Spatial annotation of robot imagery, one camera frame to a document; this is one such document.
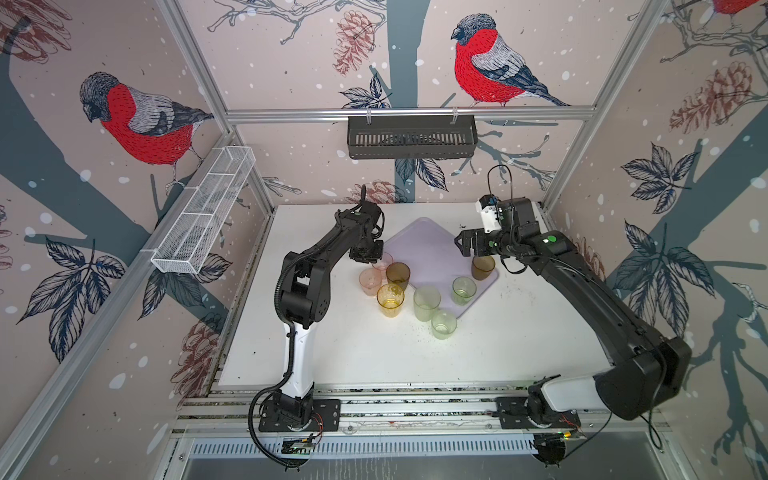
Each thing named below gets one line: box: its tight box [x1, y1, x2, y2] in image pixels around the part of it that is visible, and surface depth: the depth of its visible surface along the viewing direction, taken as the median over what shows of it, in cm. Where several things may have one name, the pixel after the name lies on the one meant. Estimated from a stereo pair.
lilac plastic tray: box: [384, 217, 500, 319], surface depth 100 cm
